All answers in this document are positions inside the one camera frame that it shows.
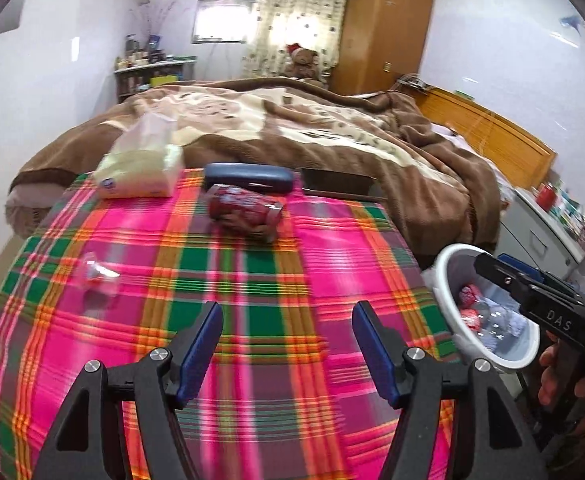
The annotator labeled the wooden wardrobe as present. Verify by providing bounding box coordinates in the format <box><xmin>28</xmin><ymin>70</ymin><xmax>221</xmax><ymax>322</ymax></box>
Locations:
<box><xmin>329</xmin><ymin>0</ymin><xmax>437</xmax><ymax>97</ymax></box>

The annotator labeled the brown patterned blanket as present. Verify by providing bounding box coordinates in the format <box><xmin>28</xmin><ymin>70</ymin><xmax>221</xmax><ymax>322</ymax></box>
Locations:
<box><xmin>10</xmin><ymin>76</ymin><xmax>503</xmax><ymax>271</ymax></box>

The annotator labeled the soft tissue pack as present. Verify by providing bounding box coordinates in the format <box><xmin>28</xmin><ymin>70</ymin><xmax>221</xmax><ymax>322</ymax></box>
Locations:
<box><xmin>95</xmin><ymin>112</ymin><xmax>186</xmax><ymax>199</ymax></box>

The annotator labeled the dark blue glasses case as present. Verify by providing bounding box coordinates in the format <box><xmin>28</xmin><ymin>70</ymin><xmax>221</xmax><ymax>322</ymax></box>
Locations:
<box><xmin>204</xmin><ymin>162</ymin><xmax>294</xmax><ymax>194</ymax></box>

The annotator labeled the pale bed pillow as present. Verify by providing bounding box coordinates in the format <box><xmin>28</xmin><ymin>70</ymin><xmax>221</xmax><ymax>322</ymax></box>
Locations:
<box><xmin>429</xmin><ymin>122</ymin><xmax>479</xmax><ymax>157</ymax></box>

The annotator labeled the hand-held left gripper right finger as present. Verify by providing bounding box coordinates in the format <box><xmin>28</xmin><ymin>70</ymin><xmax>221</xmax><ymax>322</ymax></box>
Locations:
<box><xmin>351</xmin><ymin>301</ymin><xmax>546</xmax><ymax>480</ymax></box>

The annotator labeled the white shelf unit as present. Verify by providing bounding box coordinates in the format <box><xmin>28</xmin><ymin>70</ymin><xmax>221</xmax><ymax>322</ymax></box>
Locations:
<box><xmin>113</xmin><ymin>57</ymin><xmax>198</xmax><ymax>102</ymax></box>

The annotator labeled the brown teddy bear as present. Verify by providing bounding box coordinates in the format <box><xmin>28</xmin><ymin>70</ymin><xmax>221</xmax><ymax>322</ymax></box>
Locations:
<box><xmin>285</xmin><ymin>42</ymin><xmax>331</xmax><ymax>84</ymax></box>

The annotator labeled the white drawer cabinet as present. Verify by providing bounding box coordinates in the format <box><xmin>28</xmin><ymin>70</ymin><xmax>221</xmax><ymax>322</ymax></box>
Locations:
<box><xmin>499</xmin><ymin>187</ymin><xmax>585</xmax><ymax>281</ymax></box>

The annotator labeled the black smartphone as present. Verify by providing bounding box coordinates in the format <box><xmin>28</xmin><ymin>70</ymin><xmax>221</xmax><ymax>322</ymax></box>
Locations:
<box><xmin>299</xmin><ymin>167</ymin><xmax>376</xmax><ymax>197</ymax></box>

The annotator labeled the white trash bin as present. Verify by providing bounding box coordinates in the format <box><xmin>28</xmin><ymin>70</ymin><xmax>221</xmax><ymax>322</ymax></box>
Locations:
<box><xmin>432</xmin><ymin>243</ymin><xmax>541</xmax><ymax>374</ymax></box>

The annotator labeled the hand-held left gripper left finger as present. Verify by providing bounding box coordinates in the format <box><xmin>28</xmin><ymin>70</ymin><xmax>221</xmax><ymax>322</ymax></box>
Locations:
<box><xmin>32</xmin><ymin>301</ymin><xmax>226</xmax><ymax>480</ymax></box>

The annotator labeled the red drink can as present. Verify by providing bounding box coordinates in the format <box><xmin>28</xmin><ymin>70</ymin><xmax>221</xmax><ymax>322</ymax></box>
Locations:
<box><xmin>206</xmin><ymin>183</ymin><xmax>286</xmax><ymax>236</ymax></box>

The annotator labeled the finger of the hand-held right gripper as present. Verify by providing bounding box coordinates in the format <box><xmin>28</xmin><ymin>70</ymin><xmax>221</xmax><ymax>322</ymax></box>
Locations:
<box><xmin>473</xmin><ymin>254</ymin><xmax>537</xmax><ymax>311</ymax></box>
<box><xmin>496</xmin><ymin>254</ymin><xmax>585</xmax><ymax>307</ymax></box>

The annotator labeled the red cup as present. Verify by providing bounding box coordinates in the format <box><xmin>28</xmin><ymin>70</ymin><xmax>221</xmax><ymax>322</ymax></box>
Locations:
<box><xmin>536</xmin><ymin>182</ymin><xmax>559</xmax><ymax>211</ymax></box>

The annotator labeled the small window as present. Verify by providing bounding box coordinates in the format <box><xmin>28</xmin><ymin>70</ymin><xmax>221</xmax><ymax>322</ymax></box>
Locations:
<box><xmin>192</xmin><ymin>0</ymin><xmax>256</xmax><ymax>45</ymax></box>

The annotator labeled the person's right hand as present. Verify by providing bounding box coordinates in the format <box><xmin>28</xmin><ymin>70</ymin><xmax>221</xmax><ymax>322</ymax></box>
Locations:
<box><xmin>537</xmin><ymin>342</ymin><xmax>581</xmax><ymax>424</ymax></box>

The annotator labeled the cluster of toiletry bottles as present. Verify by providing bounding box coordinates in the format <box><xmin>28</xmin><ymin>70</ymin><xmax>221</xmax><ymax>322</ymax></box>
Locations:
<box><xmin>115</xmin><ymin>34</ymin><xmax>168</xmax><ymax>71</ymax></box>

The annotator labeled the wooden headboard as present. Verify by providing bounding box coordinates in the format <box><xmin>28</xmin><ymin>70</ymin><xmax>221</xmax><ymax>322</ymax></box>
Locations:
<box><xmin>415</xmin><ymin>86</ymin><xmax>558</xmax><ymax>192</ymax></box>

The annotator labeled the pink plaid bed sheet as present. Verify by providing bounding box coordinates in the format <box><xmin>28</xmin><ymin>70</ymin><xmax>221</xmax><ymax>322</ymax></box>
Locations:
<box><xmin>0</xmin><ymin>167</ymin><xmax>465</xmax><ymax>480</ymax></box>

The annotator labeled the vase with dry branches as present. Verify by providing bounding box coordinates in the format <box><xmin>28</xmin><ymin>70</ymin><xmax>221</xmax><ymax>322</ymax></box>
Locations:
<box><xmin>130</xmin><ymin>0</ymin><xmax>178</xmax><ymax>61</ymax></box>

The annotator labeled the clear plastic wrapper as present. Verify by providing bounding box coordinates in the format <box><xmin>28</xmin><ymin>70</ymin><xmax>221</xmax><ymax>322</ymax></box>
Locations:
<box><xmin>80</xmin><ymin>252</ymin><xmax>121</xmax><ymax>311</ymax></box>

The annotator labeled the patterned curtain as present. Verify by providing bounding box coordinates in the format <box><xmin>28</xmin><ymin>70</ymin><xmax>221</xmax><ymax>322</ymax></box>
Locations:
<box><xmin>242</xmin><ymin>0</ymin><xmax>351</xmax><ymax>81</ymax></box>

